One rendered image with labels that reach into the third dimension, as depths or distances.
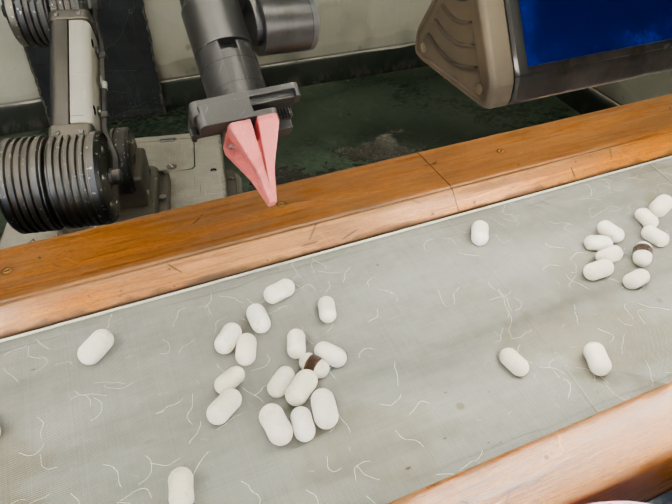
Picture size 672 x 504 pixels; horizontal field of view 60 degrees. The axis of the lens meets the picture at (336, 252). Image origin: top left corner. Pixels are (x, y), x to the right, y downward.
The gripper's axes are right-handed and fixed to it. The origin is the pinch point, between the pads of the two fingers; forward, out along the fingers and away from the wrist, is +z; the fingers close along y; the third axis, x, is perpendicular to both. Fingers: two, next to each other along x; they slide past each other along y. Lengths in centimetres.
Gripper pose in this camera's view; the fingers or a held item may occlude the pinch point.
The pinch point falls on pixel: (269, 196)
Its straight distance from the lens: 55.4
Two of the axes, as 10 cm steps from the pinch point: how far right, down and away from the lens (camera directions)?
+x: -2.5, 1.9, 9.5
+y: 9.2, -2.7, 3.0
